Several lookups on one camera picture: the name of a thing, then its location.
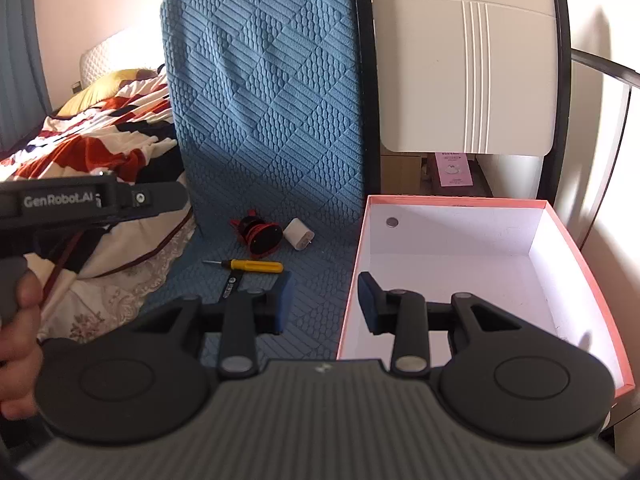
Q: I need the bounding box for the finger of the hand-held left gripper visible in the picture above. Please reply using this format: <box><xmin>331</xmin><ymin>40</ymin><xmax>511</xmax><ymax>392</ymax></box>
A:
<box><xmin>116</xmin><ymin>181</ymin><xmax>189</xmax><ymax>219</ymax></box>

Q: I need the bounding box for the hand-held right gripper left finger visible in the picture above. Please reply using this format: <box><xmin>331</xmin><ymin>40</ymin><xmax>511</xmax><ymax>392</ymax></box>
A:
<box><xmin>127</xmin><ymin>271</ymin><xmax>297</xmax><ymax>380</ymax></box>

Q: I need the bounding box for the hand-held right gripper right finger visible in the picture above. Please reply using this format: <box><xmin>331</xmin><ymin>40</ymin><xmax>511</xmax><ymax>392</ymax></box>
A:
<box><xmin>357</xmin><ymin>271</ymin><xmax>526</xmax><ymax>378</ymax></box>

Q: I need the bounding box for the yellow screwdriver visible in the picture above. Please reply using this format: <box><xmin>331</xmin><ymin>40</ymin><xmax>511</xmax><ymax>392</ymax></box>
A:
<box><xmin>202</xmin><ymin>258</ymin><xmax>284</xmax><ymax>274</ymax></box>

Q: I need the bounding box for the red and black toy figure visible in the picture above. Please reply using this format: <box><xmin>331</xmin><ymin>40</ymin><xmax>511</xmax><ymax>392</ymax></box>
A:
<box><xmin>230</xmin><ymin>210</ymin><xmax>284</xmax><ymax>256</ymax></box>

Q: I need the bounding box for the pink cardboard box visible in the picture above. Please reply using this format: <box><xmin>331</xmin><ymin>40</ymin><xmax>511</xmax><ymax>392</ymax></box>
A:
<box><xmin>336</xmin><ymin>195</ymin><xmax>636</xmax><ymax>401</ymax></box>

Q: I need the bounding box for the person's left hand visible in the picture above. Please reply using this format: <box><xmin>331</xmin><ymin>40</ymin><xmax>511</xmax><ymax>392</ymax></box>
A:
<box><xmin>0</xmin><ymin>271</ymin><xmax>46</xmax><ymax>422</ymax></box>

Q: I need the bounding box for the white charger plug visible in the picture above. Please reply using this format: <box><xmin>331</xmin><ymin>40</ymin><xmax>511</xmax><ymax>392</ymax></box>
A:
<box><xmin>282</xmin><ymin>217</ymin><xmax>316</xmax><ymax>251</ymax></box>

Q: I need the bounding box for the cream pillow with maroon trim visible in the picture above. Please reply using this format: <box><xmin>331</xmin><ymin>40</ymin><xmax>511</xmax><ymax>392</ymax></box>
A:
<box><xmin>0</xmin><ymin>66</ymin><xmax>197</xmax><ymax>282</ymax></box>

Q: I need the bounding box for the lace bed sheet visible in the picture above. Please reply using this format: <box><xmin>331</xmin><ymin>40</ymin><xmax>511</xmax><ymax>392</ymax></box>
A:
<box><xmin>37</xmin><ymin>210</ymin><xmax>202</xmax><ymax>342</ymax></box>

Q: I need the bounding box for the yellow pillow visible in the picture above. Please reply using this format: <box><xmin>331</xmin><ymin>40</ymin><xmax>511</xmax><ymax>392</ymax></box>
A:
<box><xmin>56</xmin><ymin>68</ymin><xmax>162</xmax><ymax>117</ymax></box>

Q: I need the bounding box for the blue textured chair cover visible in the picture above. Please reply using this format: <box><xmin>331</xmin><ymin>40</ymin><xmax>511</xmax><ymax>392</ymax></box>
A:
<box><xmin>160</xmin><ymin>0</ymin><xmax>372</xmax><ymax>361</ymax></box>

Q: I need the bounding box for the white padded headboard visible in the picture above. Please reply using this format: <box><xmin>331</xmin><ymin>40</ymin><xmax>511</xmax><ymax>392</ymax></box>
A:
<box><xmin>79</xmin><ymin>26</ymin><xmax>167</xmax><ymax>92</ymax></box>

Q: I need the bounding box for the blue-grey curtain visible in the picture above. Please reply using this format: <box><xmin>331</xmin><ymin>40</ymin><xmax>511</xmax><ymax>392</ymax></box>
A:
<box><xmin>0</xmin><ymin>0</ymin><xmax>52</xmax><ymax>152</ymax></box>

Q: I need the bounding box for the pink packet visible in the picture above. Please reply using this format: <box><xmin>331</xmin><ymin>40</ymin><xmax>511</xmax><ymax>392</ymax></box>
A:
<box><xmin>434</xmin><ymin>151</ymin><xmax>474</xmax><ymax>186</ymax></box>

